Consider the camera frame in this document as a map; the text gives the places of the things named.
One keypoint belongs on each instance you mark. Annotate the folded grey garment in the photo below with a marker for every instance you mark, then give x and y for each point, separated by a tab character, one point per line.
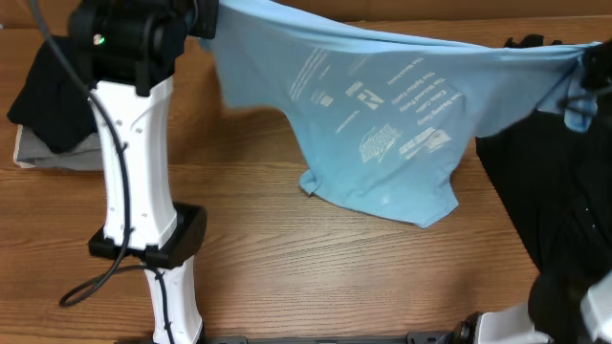
85	157

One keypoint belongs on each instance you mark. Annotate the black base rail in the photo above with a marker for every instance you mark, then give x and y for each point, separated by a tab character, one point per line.
438	337

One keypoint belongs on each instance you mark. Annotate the light blue t-shirt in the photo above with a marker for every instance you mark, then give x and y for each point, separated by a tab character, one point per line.
382	119

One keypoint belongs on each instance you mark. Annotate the black garment pile right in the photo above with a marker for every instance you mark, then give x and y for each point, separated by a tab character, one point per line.
553	176

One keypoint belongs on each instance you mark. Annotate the folded black garment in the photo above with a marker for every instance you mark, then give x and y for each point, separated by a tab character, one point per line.
51	105

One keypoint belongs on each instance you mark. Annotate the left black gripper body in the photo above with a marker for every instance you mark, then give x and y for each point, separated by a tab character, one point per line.
199	16

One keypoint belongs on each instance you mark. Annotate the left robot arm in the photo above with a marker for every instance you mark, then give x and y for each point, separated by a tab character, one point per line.
126	55

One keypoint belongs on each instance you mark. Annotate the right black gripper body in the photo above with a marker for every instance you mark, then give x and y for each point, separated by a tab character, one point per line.
605	84

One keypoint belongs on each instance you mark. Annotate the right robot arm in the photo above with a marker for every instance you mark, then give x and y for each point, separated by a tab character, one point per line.
554	307

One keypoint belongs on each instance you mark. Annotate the folded beige garment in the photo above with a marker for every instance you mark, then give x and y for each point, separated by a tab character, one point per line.
23	140

